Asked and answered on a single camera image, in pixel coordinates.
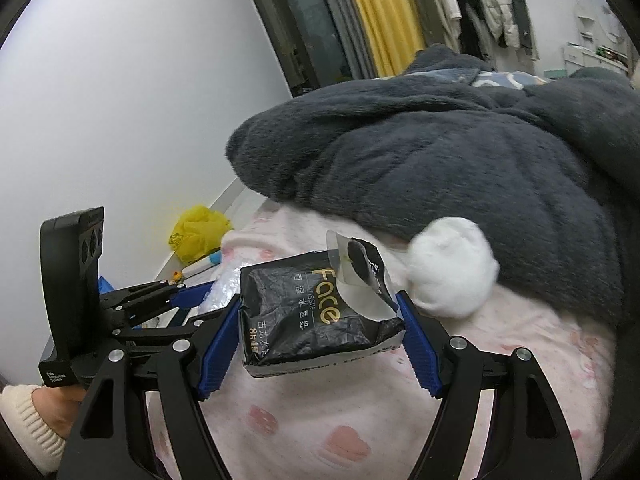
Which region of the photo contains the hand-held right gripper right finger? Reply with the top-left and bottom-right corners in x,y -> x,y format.
395,290 -> 583,480

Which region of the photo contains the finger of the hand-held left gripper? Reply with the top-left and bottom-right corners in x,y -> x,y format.
102,280 -> 217,328
117,307 -> 228,343

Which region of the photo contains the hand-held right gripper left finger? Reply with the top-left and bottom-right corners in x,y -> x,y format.
56,292 -> 242,480

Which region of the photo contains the white tissue ball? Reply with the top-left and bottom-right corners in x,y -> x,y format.
406,216 -> 500,318

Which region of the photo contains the black tissue packet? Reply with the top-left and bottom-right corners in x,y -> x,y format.
239,230 -> 406,378

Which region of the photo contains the person's left hand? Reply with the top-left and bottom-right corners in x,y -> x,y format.
31,385 -> 87,442

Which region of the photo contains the blue and white stick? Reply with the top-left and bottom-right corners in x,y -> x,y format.
181,251 -> 222,278

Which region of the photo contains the yellow plastic bag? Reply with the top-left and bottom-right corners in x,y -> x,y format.
168,205 -> 234,265

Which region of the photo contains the pink printed bedsheet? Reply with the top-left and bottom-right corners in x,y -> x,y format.
145,200 -> 618,480

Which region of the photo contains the dark grey fleece blanket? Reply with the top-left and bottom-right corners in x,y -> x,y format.
226,42 -> 640,336

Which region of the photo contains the blue patterned duvet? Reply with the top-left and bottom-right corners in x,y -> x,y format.
400,67 -> 546,91

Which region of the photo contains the dark glass balcony door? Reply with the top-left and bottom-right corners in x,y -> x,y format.
237,0 -> 356,98

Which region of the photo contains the teal pillow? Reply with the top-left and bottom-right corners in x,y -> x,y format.
570,66 -> 636,82

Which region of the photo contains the white dresser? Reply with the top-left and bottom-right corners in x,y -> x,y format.
562,42 -> 631,73

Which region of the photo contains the yellow curtain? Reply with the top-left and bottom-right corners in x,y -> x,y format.
334,0 -> 433,77

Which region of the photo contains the black hanging jacket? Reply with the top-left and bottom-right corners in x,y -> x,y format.
440,0 -> 496,61

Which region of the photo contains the beige hanging garment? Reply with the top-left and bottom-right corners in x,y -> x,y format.
417,0 -> 463,53

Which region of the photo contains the grey hanging garment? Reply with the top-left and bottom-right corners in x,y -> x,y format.
500,0 -> 541,58

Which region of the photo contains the white puffer jacket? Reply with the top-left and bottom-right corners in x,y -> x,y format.
470,0 -> 521,46

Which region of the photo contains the small white wall shelf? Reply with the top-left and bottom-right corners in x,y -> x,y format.
572,0 -> 598,41

